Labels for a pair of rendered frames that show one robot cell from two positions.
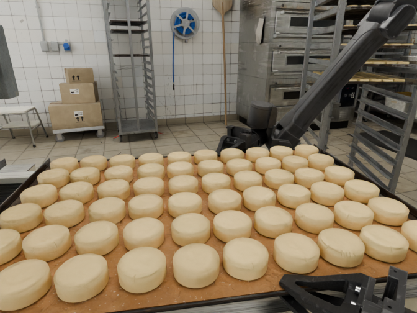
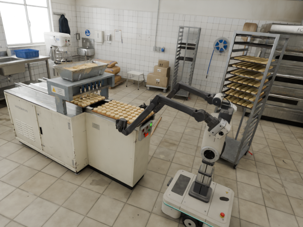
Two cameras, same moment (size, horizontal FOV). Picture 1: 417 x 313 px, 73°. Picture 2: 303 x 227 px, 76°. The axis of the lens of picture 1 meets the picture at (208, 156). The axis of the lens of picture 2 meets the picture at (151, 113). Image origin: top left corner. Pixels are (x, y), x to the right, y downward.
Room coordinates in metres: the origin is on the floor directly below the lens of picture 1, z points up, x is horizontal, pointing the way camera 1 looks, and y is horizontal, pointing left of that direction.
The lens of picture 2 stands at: (-1.02, -1.32, 1.81)
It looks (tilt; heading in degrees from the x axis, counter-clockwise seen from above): 25 degrees down; 34
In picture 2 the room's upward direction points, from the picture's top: 5 degrees clockwise
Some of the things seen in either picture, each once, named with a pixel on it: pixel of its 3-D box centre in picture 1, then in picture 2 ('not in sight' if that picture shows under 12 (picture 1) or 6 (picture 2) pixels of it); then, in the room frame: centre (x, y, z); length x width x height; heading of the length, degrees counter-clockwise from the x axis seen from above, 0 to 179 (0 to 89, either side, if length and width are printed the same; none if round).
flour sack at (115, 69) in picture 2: not in sight; (110, 69); (2.94, 2.98, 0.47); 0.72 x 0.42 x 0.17; 22
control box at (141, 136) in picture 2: not in sight; (145, 130); (0.44, -0.28, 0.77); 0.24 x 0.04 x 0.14; 7
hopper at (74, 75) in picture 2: not in sight; (83, 70); (0.33, 0.58, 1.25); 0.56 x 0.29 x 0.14; 7
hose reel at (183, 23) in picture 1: (185, 50); (218, 59); (4.33, 0.33, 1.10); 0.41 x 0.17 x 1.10; 107
